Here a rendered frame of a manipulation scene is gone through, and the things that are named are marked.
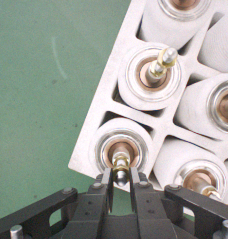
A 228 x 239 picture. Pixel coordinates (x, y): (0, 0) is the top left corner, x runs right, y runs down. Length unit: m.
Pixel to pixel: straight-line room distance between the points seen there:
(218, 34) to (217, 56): 0.04
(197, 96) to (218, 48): 0.09
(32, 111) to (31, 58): 0.15
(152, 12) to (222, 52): 0.12
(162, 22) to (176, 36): 0.03
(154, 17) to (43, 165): 0.47
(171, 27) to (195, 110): 0.12
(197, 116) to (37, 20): 0.50
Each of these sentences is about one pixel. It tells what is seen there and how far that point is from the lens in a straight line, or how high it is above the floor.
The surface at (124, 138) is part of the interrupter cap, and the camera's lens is 0.24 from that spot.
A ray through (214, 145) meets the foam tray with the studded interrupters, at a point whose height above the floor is 0.18.
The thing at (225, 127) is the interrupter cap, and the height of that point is 0.25.
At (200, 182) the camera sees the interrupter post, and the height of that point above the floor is 0.27.
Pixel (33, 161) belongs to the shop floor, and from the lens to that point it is 0.57.
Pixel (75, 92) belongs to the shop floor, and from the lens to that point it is 0.51.
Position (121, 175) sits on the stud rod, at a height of 0.34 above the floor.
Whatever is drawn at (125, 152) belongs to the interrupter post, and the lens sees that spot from 0.22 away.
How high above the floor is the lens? 0.49
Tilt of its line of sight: 86 degrees down
